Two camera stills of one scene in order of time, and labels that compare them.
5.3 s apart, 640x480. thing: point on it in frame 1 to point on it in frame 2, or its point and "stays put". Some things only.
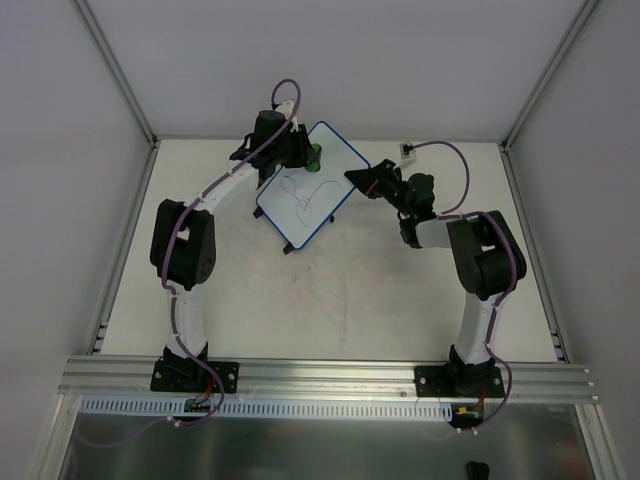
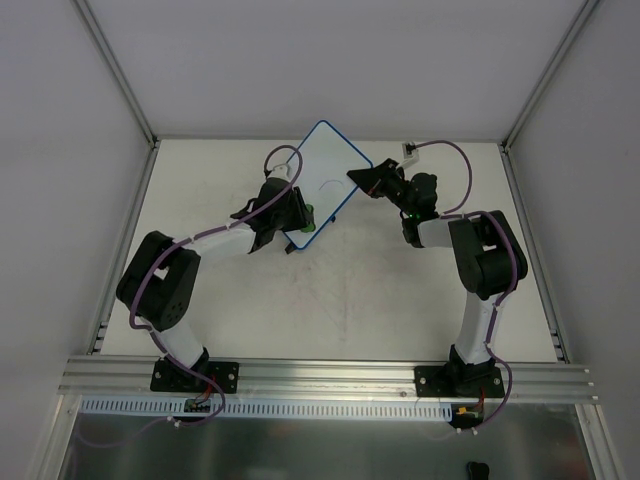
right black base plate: [447, 381] stays put
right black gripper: [378, 181] stays put
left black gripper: [298, 148] to [298, 211]
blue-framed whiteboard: [299, 203] stays put
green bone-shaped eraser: [315, 163] to [311, 227]
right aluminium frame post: [548, 73] stays put
